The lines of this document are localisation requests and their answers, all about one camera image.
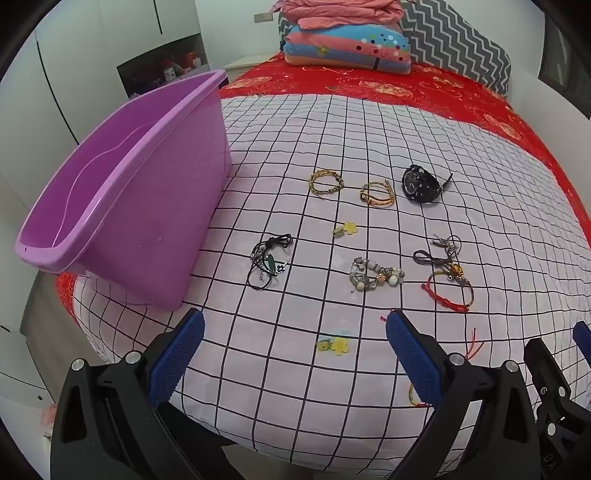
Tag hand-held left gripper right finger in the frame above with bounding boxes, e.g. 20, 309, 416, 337
385, 309, 541, 480

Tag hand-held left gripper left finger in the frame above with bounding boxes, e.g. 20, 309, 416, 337
50, 308, 241, 480

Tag multicoloured cord bracelet red tails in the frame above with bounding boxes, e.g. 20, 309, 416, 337
379, 314, 485, 409

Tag beaded charm bracelet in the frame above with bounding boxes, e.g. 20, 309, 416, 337
348, 257, 407, 292

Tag red cord bracelet gold bead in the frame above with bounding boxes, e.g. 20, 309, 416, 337
421, 263, 475, 313

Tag dark cord necklace metal charms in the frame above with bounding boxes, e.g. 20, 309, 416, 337
413, 234, 462, 271

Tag black cord necklace green pendant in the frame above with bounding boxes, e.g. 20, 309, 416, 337
247, 234, 294, 291

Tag purple plastic basin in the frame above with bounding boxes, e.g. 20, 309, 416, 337
14, 70, 232, 312

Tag white drawer cabinet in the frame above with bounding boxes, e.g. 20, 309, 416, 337
0, 175, 61, 407

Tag black wrist watch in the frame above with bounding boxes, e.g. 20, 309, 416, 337
402, 165, 454, 204

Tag red patterned bedsheet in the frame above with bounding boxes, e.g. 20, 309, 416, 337
55, 51, 591, 333

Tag cream nightstand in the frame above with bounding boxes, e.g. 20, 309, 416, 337
225, 54, 273, 86

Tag white wardrobe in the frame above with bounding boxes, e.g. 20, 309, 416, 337
0, 0, 206, 232

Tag grey chevron headboard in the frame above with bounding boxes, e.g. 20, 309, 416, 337
277, 0, 512, 97

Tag colourful dotted pillow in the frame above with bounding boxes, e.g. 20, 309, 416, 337
281, 25, 413, 73

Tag pink folded quilt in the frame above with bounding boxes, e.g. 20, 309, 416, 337
272, 0, 406, 31

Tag orange yellow braided bracelet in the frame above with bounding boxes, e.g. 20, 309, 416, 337
359, 180, 397, 207

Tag yellow black braided bracelet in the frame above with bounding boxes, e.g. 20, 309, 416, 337
308, 170, 345, 198

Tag dark window frame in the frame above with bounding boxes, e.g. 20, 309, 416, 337
538, 18, 591, 121

